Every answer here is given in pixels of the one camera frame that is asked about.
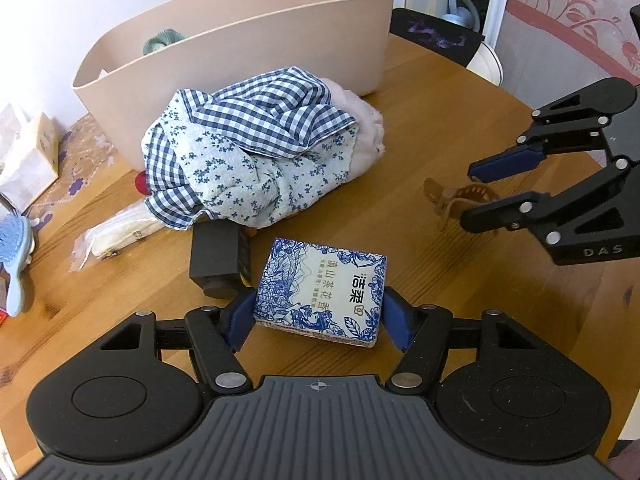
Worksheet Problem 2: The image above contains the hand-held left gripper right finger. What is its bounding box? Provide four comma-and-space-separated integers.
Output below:
382, 286, 533, 395

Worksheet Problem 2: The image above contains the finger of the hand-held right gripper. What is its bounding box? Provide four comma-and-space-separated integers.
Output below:
467, 79, 639, 184
459, 156, 632, 252

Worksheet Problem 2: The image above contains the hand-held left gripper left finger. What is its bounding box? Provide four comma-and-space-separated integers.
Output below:
100, 287, 258, 395

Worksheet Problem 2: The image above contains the brown hair claw clip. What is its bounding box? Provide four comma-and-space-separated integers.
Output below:
424, 177, 501, 231

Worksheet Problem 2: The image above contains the blue white floral tissue pack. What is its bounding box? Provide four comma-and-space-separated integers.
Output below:
252, 237, 388, 348

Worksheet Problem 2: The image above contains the pink fluffy cloth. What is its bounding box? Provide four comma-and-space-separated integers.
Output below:
320, 77, 387, 186

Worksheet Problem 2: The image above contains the white cloth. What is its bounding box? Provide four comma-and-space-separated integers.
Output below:
70, 199, 166, 273

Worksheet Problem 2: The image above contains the blue checkered floral cloth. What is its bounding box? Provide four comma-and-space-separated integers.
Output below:
140, 66, 361, 231

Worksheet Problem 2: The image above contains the beige plastic basket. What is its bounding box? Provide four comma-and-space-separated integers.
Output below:
71, 0, 397, 171

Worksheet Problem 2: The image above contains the wooden desktop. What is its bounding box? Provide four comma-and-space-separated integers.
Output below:
0, 35, 640, 480

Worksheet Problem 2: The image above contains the black box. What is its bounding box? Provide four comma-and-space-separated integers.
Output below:
189, 222, 253, 297

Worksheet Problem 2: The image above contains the white round object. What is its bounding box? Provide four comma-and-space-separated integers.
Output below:
467, 42, 503, 86

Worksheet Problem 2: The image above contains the black bag with purple print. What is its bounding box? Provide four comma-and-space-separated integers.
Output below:
389, 7, 486, 68

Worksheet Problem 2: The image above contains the light blue plastic container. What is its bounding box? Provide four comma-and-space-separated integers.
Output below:
442, 0, 483, 28

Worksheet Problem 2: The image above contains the blue hairbrush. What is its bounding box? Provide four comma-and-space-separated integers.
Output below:
0, 210, 37, 317

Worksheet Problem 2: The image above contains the yellow tissue pack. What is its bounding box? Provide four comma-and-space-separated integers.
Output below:
0, 102, 61, 211

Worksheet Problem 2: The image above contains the green cloth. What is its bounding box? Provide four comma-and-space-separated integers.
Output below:
142, 30, 190, 56

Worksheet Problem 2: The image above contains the white door frame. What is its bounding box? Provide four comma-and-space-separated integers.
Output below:
480, 0, 512, 51

